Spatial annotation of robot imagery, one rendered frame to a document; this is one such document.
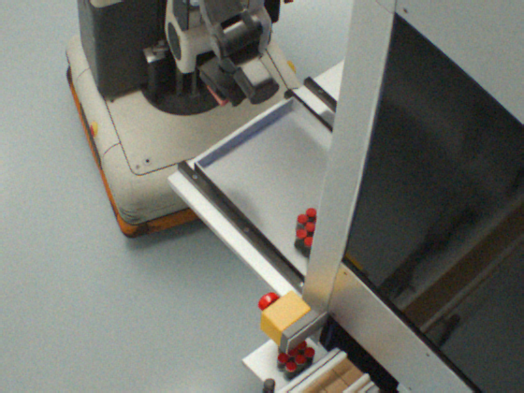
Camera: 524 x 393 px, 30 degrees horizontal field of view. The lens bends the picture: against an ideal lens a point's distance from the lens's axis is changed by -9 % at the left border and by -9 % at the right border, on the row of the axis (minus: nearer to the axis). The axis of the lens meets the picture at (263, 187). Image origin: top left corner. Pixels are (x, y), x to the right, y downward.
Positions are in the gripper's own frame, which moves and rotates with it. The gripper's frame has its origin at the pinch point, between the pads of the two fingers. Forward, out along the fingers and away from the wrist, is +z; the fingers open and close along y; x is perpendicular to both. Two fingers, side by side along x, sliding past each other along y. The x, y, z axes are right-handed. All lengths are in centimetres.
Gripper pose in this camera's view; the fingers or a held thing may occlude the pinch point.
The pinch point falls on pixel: (224, 101)
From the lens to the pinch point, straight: 201.7
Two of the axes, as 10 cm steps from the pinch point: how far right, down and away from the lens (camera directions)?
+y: 6.5, 7.2, -2.5
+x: 7.5, -5.3, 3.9
